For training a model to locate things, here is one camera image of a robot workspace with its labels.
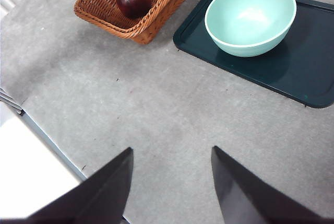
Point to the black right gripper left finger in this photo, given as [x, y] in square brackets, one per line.
[91, 198]

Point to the brown wicker basket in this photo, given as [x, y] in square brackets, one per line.
[104, 2]

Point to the teal ribbed bowl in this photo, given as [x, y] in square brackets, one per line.
[250, 17]

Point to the dark rectangular tray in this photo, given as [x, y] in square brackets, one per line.
[300, 67]

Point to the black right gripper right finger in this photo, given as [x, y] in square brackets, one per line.
[250, 198]

